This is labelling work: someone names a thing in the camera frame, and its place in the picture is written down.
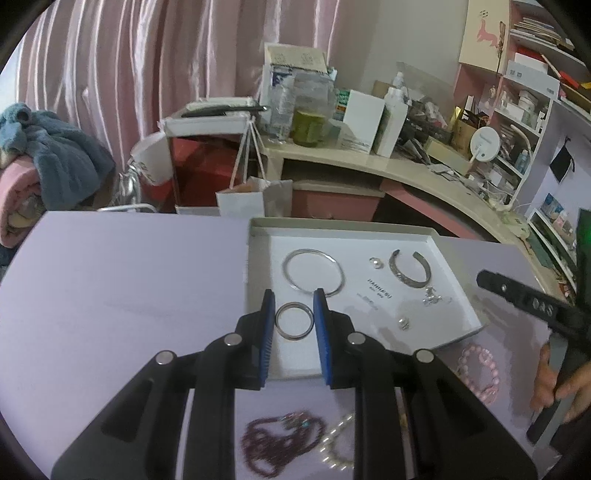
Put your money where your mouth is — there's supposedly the round white mirror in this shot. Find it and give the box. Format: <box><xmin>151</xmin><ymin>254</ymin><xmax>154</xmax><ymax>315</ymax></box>
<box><xmin>470</xmin><ymin>126</ymin><xmax>501</xmax><ymax>163</ymax></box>

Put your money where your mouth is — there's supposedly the white paper gift bag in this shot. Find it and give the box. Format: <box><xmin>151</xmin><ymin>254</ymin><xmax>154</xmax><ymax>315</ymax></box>
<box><xmin>216</xmin><ymin>119</ymin><xmax>294</xmax><ymax>219</ymax></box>

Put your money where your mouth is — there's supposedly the red storage box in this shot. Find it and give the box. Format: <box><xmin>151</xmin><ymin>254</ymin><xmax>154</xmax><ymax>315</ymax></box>
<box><xmin>164</xmin><ymin>136</ymin><xmax>238</xmax><ymax>212</ymax></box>

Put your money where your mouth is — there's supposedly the white paper cup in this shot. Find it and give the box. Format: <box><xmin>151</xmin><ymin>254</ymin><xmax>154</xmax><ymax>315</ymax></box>
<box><xmin>130</xmin><ymin>132</ymin><xmax>173</xmax><ymax>186</ymax></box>

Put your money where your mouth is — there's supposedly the person's right hand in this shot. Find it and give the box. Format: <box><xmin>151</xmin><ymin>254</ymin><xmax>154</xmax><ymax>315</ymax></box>
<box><xmin>529</xmin><ymin>341</ymin><xmax>591</xmax><ymax>424</ymax></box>

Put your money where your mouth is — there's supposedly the pink folded blanket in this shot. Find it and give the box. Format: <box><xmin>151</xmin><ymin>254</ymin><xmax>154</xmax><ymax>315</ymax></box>
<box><xmin>1</xmin><ymin>155</ymin><xmax>41</xmax><ymax>249</ymax></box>

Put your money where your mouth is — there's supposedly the dark red bead necklace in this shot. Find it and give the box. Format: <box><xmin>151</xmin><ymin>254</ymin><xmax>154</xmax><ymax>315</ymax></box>
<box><xmin>241</xmin><ymin>410</ymin><xmax>328</xmax><ymax>478</ymax></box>

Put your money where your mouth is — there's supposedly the dark open cuff bracelet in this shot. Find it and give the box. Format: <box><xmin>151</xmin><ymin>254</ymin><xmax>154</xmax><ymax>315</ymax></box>
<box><xmin>387</xmin><ymin>248</ymin><xmax>432</xmax><ymax>290</ymax></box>

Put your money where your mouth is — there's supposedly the blue fleece blanket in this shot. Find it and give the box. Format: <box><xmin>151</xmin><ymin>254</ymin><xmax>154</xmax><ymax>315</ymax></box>
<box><xmin>1</xmin><ymin>103</ymin><xmax>115</xmax><ymax>210</ymax></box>

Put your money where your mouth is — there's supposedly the small silver ring bangle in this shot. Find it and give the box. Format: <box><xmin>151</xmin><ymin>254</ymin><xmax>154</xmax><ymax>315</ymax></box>
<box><xmin>274</xmin><ymin>302</ymin><xmax>315</xmax><ymax>341</ymax></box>

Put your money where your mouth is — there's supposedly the white pearl bracelet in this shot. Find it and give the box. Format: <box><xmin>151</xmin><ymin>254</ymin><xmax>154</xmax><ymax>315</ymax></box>
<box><xmin>317</xmin><ymin>413</ymin><xmax>356</xmax><ymax>472</ymax></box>

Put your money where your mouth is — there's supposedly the clear plastic bag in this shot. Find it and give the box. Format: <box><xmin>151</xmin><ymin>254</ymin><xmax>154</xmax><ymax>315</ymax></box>
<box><xmin>267</xmin><ymin>70</ymin><xmax>337</xmax><ymax>146</ymax></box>

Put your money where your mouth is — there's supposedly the pink bead bracelet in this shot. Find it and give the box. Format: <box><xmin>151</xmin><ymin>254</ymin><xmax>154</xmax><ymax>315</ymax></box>
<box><xmin>457</xmin><ymin>343</ymin><xmax>502</xmax><ymax>406</ymax></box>

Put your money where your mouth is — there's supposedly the white jewelry tray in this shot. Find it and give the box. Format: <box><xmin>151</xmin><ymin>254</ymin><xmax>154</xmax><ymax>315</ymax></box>
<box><xmin>246</xmin><ymin>218</ymin><xmax>486</xmax><ymax>380</ymax></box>

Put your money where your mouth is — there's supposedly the pink curtain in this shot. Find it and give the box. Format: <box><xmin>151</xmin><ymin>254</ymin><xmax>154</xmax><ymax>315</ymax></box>
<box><xmin>16</xmin><ymin>1</ymin><xmax>351</xmax><ymax>165</ymax></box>

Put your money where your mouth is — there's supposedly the black pouch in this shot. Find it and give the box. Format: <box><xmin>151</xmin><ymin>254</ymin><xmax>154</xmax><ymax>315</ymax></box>
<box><xmin>550</xmin><ymin>137</ymin><xmax>575</xmax><ymax>183</ymax></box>

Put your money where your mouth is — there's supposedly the black hairbrush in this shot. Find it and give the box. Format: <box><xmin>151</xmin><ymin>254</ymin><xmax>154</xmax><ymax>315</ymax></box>
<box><xmin>181</xmin><ymin>104</ymin><xmax>267</xmax><ymax>118</ymax></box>

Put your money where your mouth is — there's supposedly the pink white shelf unit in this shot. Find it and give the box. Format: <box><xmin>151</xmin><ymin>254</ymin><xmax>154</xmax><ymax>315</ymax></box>
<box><xmin>454</xmin><ymin>1</ymin><xmax>590</xmax><ymax>279</ymax></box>

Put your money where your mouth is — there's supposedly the green glass jar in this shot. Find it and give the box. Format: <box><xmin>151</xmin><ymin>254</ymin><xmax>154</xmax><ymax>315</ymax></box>
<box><xmin>291</xmin><ymin>110</ymin><xmax>325</xmax><ymax>147</ymax></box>

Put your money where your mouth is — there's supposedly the large silver bangle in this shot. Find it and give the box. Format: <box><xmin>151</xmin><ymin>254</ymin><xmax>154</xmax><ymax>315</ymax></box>
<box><xmin>281</xmin><ymin>248</ymin><xmax>346</xmax><ymax>297</ymax></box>

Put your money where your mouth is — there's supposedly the white carton box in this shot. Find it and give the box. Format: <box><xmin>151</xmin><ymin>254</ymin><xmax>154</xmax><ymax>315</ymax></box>
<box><xmin>339</xmin><ymin>90</ymin><xmax>385</xmax><ymax>154</ymax></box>

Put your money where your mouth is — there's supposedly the small silver stud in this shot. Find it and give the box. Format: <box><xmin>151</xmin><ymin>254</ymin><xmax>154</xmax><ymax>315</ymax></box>
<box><xmin>398</xmin><ymin>317</ymin><xmax>411</xmax><ymax>330</ymax></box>

